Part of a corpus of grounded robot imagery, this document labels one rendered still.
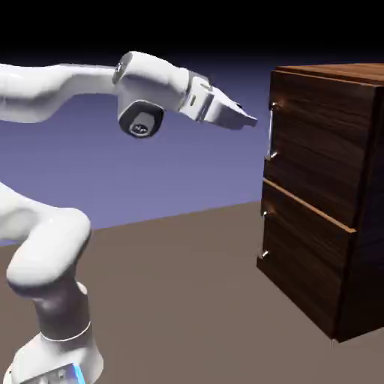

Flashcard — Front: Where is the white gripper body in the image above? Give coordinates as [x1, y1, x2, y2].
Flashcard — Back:
[199, 84, 259, 132]

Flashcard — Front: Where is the dark wood cabinet door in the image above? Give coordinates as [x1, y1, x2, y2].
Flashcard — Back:
[256, 178, 357, 340]
[262, 70, 378, 234]

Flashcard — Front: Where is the dark wood cabinet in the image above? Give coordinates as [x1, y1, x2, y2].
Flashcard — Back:
[256, 61, 384, 344]

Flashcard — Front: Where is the silver metal door handle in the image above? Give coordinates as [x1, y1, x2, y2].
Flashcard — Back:
[265, 101, 280, 160]
[259, 210, 270, 260]

